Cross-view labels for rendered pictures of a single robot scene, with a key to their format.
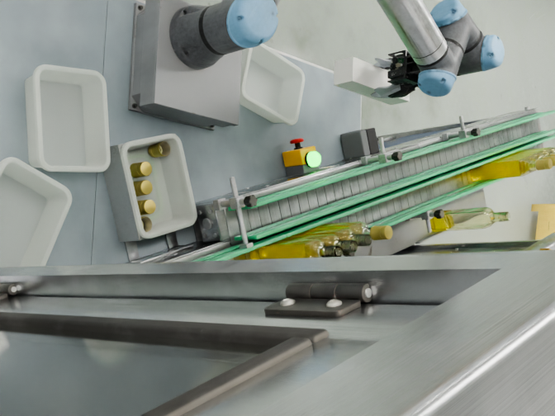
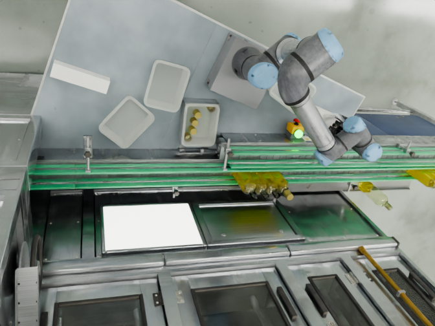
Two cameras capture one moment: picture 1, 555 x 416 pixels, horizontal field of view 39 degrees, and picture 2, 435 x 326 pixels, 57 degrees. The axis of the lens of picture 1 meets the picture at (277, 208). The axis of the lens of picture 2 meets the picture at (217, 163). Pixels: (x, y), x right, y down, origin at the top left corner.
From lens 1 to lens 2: 0.94 m
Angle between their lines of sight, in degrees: 32
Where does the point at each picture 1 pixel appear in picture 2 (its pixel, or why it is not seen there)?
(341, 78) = not seen: hidden behind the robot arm
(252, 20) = (259, 78)
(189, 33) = (238, 65)
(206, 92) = (243, 90)
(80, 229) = (160, 129)
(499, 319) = not seen: outside the picture
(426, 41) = (316, 141)
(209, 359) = not seen: outside the picture
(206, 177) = (236, 122)
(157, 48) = (222, 65)
